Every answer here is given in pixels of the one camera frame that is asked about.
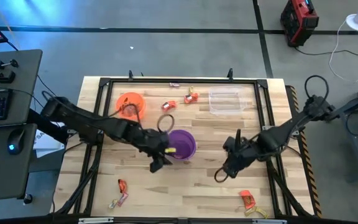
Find thin yellow cord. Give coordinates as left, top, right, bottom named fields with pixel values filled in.
left=0, top=0, right=21, bottom=50

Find yellow black hazard strip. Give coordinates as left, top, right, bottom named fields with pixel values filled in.
left=286, top=85, right=323, bottom=218

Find purple halloween bucket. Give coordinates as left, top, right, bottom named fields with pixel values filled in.
left=167, top=129, right=198, bottom=161

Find black aluminium frame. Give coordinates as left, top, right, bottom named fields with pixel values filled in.
left=50, top=77, right=315, bottom=218

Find white cable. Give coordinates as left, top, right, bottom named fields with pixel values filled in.
left=328, top=20, right=358, bottom=83

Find silver metal bracket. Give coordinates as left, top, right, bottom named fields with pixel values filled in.
left=252, top=218, right=287, bottom=224
left=78, top=217, right=115, bottom=224

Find orange halloween bucket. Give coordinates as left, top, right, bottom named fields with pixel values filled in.
left=116, top=91, right=147, bottom=122

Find dark grey desk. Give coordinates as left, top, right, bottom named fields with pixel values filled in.
left=0, top=49, right=44, bottom=202

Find black computer mouse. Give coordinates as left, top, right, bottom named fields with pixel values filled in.
left=7, top=128, right=26, bottom=156

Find clear plastic bin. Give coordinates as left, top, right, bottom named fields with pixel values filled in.
left=208, top=85, right=248, bottom=116

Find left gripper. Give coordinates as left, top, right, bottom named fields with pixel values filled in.
left=137, top=127, right=173, bottom=174

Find black floor cable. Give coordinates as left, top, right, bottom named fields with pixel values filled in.
left=293, top=45, right=358, bottom=70

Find black desk cable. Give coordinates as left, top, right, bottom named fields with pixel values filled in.
left=6, top=39, right=58, bottom=100

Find red black tool case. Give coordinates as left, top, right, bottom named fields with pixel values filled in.
left=280, top=0, right=319, bottom=48

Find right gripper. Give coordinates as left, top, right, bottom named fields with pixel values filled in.
left=222, top=129, right=260, bottom=180

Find orange candy wrapper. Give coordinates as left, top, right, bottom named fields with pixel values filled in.
left=117, top=179, right=128, bottom=194

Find white printed paper box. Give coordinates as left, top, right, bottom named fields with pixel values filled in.
left=32, top=124, right=70, bottom=158

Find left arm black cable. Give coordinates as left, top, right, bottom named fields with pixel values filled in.
left=109, top=104, right=175, bottom=134

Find orange Reese's candy pack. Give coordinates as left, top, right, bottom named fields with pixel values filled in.
left=239, top=190, right=257, bottom=210

